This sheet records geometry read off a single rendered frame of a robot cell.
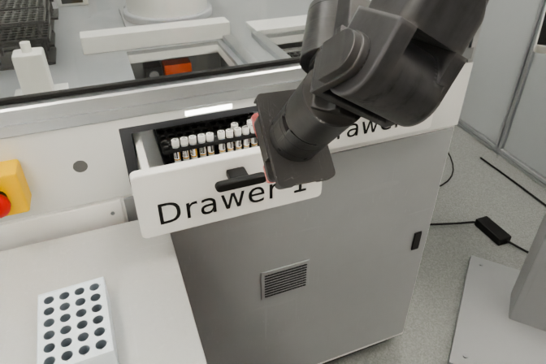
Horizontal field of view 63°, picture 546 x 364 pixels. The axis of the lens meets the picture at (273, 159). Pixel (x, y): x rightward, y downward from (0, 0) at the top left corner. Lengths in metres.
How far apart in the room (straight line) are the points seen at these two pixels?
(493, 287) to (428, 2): 1.56
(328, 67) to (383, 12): 0.05
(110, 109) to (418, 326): 1.25
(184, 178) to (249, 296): 0.50
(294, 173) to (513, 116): 2.16
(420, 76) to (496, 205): 1.95
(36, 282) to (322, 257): 0.61
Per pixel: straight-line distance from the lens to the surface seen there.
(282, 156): 0.46
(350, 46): 0.31
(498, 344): 1.66
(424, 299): 1.74
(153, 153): 0.85
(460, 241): 2.01
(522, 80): 2.48
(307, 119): 0.38
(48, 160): 0.77
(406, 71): 0.32
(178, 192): 0.65
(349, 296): 1.25
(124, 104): 0.74
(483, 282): 1.82
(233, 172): 0.64
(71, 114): 0.74
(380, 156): 0.98
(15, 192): 0.75
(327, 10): 0.42
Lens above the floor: 1.28
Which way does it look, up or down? 33 degrees down
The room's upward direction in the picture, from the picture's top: straight up
